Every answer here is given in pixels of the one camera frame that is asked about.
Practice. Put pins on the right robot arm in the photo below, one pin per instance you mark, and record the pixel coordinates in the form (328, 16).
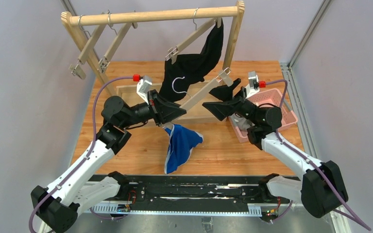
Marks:
(320, 187)

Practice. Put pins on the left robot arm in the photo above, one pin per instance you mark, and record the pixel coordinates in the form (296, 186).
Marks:
(83, 160)

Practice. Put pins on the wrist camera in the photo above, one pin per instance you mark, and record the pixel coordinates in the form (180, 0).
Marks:
(252, 87)
(143, 86)

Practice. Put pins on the wooden hanger of black underwear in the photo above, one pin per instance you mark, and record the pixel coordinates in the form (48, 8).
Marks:
(173, 52)

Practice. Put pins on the wooden hanger of blue underwear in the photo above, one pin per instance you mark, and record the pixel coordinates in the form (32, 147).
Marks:
(222, 77)

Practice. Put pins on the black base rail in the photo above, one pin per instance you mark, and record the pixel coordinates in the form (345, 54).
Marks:
(115, 196)

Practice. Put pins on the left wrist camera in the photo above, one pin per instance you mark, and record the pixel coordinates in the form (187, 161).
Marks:
(143, 86)

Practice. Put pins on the black underwear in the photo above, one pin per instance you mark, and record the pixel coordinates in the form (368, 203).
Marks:
(192, 68)

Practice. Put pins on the wooden clothes rack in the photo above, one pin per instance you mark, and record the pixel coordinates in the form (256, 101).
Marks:
(81, 27)

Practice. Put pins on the wooden hanger of grey underwear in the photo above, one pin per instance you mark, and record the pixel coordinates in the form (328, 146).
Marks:
(120, 35)

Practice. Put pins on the blue white underwear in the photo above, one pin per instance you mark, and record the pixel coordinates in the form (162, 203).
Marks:
(181, 143)

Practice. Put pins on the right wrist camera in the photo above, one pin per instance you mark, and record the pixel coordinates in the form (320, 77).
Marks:
(252, 87)

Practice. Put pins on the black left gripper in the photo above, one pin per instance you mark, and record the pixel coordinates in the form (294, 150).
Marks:
(154, 107)

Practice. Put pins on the grey underwear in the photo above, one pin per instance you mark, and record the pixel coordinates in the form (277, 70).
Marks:
(242, 123)

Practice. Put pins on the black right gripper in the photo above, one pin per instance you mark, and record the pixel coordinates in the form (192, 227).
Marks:
(242, 99)

